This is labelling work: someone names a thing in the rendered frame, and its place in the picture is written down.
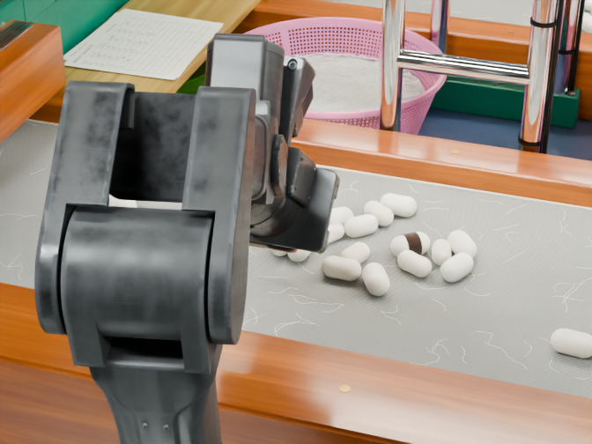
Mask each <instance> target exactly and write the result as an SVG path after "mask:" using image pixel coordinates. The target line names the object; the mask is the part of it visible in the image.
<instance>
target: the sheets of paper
mask: <svg viewBox="0 0 592 444"><path fill-rule="evenodd" d="M223 25H224V24H222V23H217V22H210V21H204V20H199V19H192V18H182V17H175V16H169V15H164V14H158V13H151V12H146V11H134V10H129V9H123V10H122V11H120V12H116V13H115V14H114V15H113V16H112V18H111V19H110V20H109V21H108V22H107V23H105V24H104V25H103V26H101V27H100V28H99V29H97V30H96V31H95V32H93V33H92V34H91V35H89V36H88V37H87V38H85V39H84V40H83V41H81V42H80V43H79V44H78V45H77V46H76V47H75V48H73V49H72V50H70V51H69V52H68V53H67V54H65V55H64V56H63V60H68V61H67V62H66V63H65V64H64V66H70V67H78V68H84V69H91V70H103V71H110V72H116V73H122V74H130V75H136V76H143V77H149V78H162V79H168V80H175V79H176V78H178V77H179V76H180V75H181V74H182V73H183V72H184V70H185V69H186V68H187V66H188V65H189V64H190V62H191V61H192V60H193V59H194V58H195V57H196V55H197V54H198V53H199V52H200V51H201V50H202V49H203V48H204V46H205V45H206V44H207V43H208V42H209V41H210V40H211V39H212V38H213V36H214V34H215V33H217V32H218V31H219V30H220V29H221V28H222V26H223Z"/></svg>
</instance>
